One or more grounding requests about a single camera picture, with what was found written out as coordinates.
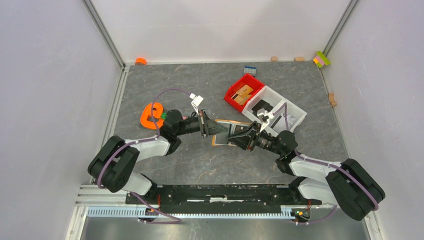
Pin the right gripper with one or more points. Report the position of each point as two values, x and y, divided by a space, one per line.
246 139

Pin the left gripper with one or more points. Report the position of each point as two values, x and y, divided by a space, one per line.
211 127

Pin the grey credit card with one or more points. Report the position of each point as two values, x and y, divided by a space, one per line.
235 128

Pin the orange card holder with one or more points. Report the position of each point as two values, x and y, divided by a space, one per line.
221 139

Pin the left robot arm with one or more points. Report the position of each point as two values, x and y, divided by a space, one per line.
113 166

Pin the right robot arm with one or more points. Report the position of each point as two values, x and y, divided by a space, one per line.
344 184

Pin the cards in white bin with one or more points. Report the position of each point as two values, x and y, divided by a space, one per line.
284 122

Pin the black wallet in bin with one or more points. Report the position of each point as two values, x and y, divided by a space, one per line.
261 105

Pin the red plastic bin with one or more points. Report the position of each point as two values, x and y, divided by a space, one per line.
245 79

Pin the white bin near red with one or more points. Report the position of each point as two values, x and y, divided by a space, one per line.
266 99

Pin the white bin far right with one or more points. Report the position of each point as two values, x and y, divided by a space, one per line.
286 108

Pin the blue lego brick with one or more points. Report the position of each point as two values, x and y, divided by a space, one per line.
250 70

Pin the colourful block stack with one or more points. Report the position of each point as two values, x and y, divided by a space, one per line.
321 60

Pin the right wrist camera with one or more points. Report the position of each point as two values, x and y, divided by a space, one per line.
265 117

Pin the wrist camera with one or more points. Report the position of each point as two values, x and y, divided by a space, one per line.
196 100
265 117

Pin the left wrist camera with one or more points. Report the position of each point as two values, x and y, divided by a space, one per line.
196 100

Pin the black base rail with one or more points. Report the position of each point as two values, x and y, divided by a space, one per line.
225 198

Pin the wooden block on rail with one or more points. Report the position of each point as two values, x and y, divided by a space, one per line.
332 100

